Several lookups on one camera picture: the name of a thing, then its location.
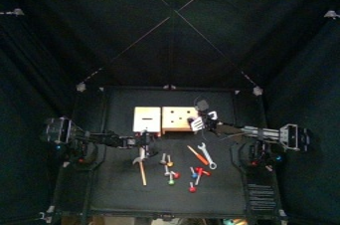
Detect orange-handled toy screwdriver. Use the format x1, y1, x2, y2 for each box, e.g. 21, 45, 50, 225
185, 144, 209, 166

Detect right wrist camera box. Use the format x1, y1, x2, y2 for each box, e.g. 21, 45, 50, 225
194, 99, 209, 112

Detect wooden toy workbench with holes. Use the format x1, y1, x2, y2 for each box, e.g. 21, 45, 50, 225
161, 106, 200, 134

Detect red toy peg white shaft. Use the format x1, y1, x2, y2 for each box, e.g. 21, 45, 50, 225
193, 166, 212, 186

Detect wooden handle hammer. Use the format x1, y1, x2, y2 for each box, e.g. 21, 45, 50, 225
132, 155, 149, 187

